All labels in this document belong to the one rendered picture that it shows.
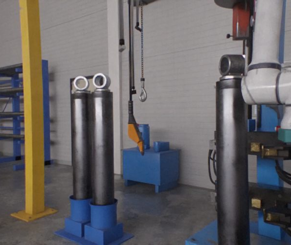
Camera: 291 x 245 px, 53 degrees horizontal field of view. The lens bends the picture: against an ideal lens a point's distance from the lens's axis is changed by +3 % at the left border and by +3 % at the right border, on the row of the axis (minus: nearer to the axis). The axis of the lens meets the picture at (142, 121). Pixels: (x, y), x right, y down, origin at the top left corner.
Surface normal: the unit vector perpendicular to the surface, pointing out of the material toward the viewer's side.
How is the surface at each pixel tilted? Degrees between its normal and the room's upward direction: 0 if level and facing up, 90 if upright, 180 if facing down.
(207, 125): 90
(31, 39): 90
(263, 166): 90
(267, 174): 90
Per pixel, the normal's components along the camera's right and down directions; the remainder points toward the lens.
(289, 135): -0.27, 0.03
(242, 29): 0.09, 0.03
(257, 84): -0.63, -0.14
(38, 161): 0.77, 0.00
